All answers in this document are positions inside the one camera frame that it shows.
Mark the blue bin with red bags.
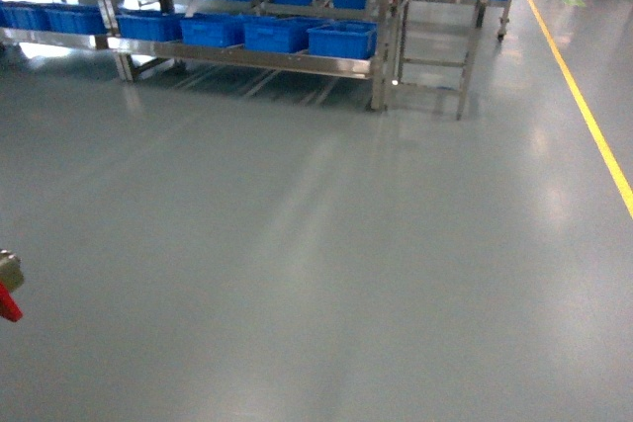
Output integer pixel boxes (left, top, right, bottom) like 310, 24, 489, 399
308, 22, 377, 60

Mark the empty blue bin left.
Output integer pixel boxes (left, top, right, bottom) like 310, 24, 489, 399
243, 17, 332, 53

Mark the steel flow rack shelf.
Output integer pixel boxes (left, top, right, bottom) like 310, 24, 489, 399
1, 0, 390, 111

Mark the red and beige object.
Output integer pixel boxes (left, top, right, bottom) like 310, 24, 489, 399
1, 249, 25, 322

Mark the steel side table frame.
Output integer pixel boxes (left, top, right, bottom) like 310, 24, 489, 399
385, 0, 489, 119

